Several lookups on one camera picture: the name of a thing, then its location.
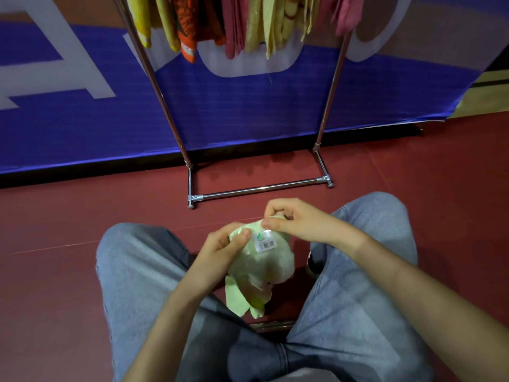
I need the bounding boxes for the person's right hand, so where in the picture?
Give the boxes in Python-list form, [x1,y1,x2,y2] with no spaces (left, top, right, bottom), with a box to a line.
[260,197,370,260]

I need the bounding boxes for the person's left hand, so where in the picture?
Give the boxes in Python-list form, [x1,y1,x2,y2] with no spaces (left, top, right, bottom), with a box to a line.
[190,222,253,294]

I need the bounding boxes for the light green towel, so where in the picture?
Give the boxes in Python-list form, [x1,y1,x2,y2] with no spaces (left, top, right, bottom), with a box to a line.
[224,212,296,319]

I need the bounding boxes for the metal towel rack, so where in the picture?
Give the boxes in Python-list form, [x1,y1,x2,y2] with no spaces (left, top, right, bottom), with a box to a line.
[110,0,355,211]

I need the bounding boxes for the pale yellow striped towel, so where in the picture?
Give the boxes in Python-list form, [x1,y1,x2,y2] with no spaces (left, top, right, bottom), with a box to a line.
[278,0,323,42]

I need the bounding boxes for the pink towel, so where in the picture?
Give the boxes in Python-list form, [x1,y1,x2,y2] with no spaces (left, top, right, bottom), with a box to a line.
[221,0,251,60]
[313,0,367,38]

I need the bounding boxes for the orange brown patterned towel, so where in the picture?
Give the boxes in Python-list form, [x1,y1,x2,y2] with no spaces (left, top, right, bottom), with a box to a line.
[171,0,227,64]

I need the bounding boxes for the yellow patterned towel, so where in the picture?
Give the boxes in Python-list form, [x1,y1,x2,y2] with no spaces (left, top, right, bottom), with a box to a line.
[125,0,182,54]

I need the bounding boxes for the person's right forearm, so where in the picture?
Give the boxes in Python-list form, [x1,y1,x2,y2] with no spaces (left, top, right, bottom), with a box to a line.
[352,234,509,382]

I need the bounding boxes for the person's left forearm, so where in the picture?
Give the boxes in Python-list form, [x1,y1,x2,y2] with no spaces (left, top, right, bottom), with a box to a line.
[123,280,217,382]

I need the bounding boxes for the person's right shoe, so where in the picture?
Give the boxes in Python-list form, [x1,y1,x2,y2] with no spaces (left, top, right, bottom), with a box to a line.
[305,250,328,280]

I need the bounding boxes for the person's grey trousers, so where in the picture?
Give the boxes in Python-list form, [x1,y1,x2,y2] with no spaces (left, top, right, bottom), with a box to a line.
[95,191,435,382]

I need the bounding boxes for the person's white shirt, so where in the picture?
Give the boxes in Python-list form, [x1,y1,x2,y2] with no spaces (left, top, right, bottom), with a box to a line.
[269,368,355,382]

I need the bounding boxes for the chrome metal bar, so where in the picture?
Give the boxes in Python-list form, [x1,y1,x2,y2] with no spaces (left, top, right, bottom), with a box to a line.
[249,319,298,333]

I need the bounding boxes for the blue printed banner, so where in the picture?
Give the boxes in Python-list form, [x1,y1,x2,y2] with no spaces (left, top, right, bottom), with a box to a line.
[0,0,509,176]

